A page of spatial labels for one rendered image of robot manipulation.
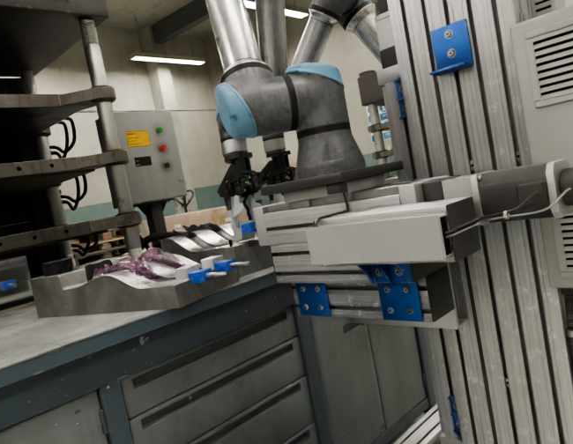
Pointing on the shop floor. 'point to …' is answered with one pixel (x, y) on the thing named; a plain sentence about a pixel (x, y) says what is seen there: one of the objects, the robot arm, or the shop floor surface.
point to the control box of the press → (149, 163)
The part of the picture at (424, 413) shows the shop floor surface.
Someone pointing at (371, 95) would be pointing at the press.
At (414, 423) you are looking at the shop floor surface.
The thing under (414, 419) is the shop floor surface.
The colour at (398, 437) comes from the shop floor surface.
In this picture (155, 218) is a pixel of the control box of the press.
